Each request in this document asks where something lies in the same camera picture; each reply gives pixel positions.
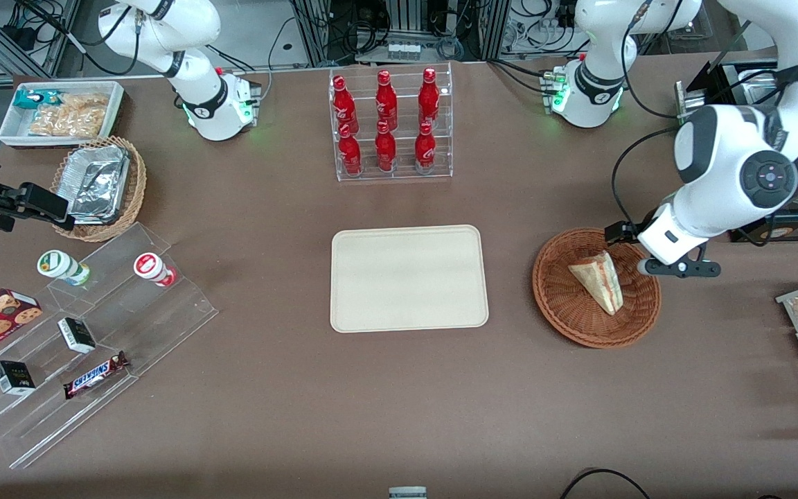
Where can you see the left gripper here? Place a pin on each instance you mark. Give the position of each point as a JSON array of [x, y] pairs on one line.
[[619, 232]]

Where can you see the triangular sandwich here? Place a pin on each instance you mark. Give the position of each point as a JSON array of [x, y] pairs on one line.
[[600, 281]]

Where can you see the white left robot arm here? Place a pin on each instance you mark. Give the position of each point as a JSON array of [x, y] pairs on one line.
[[717, 159]]

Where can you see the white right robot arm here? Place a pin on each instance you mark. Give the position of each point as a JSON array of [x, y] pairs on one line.
[[198, 41]]

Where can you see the brown wicker basket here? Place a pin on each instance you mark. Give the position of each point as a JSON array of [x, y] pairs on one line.
[[579, 319]]

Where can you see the light wicker basket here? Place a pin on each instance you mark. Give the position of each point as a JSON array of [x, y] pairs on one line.
[[137, 180]]

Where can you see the beige plastic tray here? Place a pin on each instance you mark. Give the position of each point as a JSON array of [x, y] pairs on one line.
[[409, 277]]

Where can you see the green lid yogurt cup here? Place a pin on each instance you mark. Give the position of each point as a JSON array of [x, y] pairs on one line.
[[59, 266]]

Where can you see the white rectangular snack bin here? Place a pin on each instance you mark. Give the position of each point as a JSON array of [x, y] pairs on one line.
[[11, 128]]

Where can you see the aluminium foil container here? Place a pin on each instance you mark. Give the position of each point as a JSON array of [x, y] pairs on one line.
[[98, 184]]

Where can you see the clear bag of chips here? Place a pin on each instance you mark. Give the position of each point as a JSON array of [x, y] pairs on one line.
[[73, 116]]

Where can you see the teal snack packet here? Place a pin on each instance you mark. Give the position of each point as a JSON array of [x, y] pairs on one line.
[[35, 99]]

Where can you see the small black white box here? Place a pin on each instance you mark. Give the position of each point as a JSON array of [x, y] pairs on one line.
[[77, 335]]

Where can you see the red lid yogurt cup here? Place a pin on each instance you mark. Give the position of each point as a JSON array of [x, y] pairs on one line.
[[152, 267]]

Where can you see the snickers chocolate bar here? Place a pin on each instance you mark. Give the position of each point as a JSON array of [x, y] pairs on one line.
[[94, 375]]

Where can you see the clear acrylic stepped display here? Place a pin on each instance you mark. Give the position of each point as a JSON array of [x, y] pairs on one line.
[[163, 326]]

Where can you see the black food warmer appliance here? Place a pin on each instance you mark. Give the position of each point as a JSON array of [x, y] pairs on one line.
[[724, 76]]

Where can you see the red drink bottle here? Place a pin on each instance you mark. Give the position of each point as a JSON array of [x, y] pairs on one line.
[[425, 149], [386, 100], [386, 149], [344, 104], [429, 97], [350, 152]]

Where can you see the clear acrylic bottle rack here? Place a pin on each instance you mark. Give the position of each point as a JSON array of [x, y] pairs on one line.
[[392, 173]]

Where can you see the small grey device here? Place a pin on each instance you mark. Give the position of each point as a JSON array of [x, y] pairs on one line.
[[407, 493]]

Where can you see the aluminium frame post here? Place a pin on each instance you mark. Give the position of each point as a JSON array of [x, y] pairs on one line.
[[25, 41]]

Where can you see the aluminium frame rack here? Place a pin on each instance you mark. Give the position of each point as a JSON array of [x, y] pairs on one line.
[[406, 28]]

